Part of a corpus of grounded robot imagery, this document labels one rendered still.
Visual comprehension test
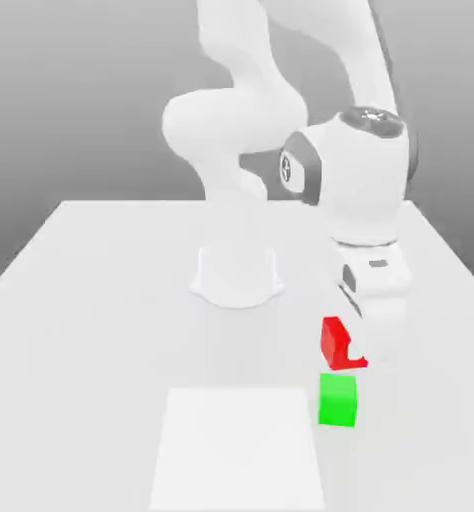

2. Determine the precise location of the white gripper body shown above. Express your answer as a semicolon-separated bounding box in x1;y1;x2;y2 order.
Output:
336;282;409;355

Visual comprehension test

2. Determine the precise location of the small red cube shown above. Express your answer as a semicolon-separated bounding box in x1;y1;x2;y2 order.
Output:
319;316;369;372

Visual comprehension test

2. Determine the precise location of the small green cube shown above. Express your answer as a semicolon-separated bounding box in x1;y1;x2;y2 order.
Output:
317;372;359;428

